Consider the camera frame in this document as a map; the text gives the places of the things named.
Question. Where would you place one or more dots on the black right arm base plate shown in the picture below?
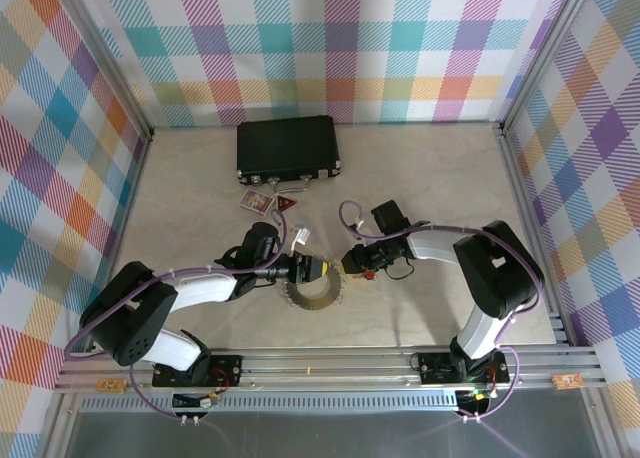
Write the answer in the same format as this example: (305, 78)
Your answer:
(435, 370)

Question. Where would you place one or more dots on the perforated metal keyring disc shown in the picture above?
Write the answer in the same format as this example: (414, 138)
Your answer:
(305, 302)

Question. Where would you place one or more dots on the small orange circuit board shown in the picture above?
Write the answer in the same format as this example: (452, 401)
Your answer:
(111, 385)
(569, 381)

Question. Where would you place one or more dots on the aluminium mounting rail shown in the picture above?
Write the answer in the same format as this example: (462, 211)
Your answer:
(350, 363)

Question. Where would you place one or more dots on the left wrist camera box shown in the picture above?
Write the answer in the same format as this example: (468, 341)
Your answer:
(302, 235)

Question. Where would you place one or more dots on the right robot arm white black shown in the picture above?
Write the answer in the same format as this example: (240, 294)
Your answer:
(435, 245)

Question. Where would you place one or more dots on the aluminium corner post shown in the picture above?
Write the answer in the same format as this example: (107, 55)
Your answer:
(110, 53)
(544, 53)

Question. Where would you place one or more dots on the aluminium side rail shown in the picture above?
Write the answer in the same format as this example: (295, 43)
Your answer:
(125, 228)
(532, 228)

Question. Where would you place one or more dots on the black ribbed carry case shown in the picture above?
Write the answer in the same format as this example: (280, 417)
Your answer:
(280, 148)

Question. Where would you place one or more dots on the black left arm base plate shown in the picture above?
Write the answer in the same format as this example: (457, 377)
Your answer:
(225, 370)

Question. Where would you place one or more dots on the grey metal base plate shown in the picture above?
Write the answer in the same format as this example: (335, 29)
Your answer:
(325, 435)

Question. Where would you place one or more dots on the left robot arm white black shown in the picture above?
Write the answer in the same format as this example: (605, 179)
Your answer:
(200, 288)

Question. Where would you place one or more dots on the black triangle with red mark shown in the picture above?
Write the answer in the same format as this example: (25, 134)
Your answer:
(285, 204)

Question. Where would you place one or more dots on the perforated metal strip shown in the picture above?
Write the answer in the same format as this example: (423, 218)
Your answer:
(325, 403)

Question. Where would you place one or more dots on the blue playing card box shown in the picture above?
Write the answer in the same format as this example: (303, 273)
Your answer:
(256, 201)

